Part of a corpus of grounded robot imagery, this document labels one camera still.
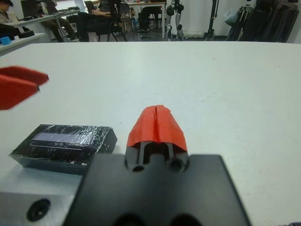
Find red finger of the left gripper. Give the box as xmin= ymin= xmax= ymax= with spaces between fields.
xmin=0 ymin=75 xmax=40 ymax=111
xmin=0 ymin=66 xmax=50 ymax=86

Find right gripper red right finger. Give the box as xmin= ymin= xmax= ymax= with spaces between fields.
xmin=155 ymin=104 xmax=190 ymax=172

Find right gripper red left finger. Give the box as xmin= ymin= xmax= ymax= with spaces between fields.
xmin=125 ymin=105 xmax=158 ymax=170

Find low white side table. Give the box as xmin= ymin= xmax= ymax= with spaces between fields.
xmin=0 ymin=32 xmax=47 ymax=57

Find flat black object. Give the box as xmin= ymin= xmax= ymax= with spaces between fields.
xmin=16 ymin=30 xmax=35 ymax=39

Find long white work table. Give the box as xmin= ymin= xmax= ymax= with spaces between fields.
xmin=9 ymin=9 xmax=81 ymax=28

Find seated person brown trousers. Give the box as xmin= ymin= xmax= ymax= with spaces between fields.
xmin=37 ymin=0 xmax=79 ymax=42

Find seated person beige jacket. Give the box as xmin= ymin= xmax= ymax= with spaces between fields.
xmin=0 ymin=0 xmax=31 ymax=37

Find single black monitor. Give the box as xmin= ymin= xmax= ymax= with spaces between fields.
xmin=20 ymin=0 xmax=40 ymax=18

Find seated person black shirt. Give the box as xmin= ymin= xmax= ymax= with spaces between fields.
xmin=75 ymin=0 xmax=123 ymax=42

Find black laptop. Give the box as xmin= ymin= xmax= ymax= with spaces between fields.
xmin=84 ymin=0 xmax=98 ymax=13

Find black office chair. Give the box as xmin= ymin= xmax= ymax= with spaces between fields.
xmin=96 ymin=2 xmax=129 ymax=42

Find white desk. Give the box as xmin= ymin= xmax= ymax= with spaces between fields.
xmin=122 ymin=1 xmax=167 ymax=40

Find person legs under desk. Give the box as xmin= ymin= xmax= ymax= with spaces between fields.
xmin=137 ymin=6 xmax=163 ymax=38

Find small silver humanoid robot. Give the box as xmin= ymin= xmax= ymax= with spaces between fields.
xmin=165 ymin=0 xmax=186 ymax=41

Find folded black stands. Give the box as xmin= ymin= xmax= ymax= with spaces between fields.
xmin=226 ymin=5 xmax=252 ymax=42

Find clear plastic bag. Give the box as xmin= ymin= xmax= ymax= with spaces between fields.
xmin=223 ymin=8 xmax=238 ymax=27

